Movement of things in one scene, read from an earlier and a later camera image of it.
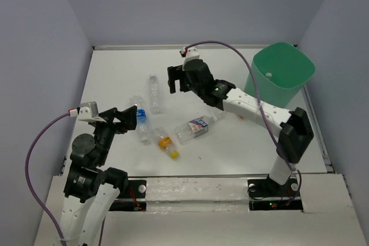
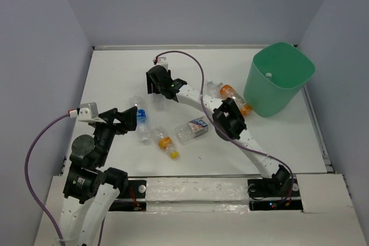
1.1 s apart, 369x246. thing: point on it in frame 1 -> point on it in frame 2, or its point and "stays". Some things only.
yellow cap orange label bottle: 162,138 stays
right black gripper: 175,72 -> 154,89
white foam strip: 196,195 stays
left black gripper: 128,117 stays
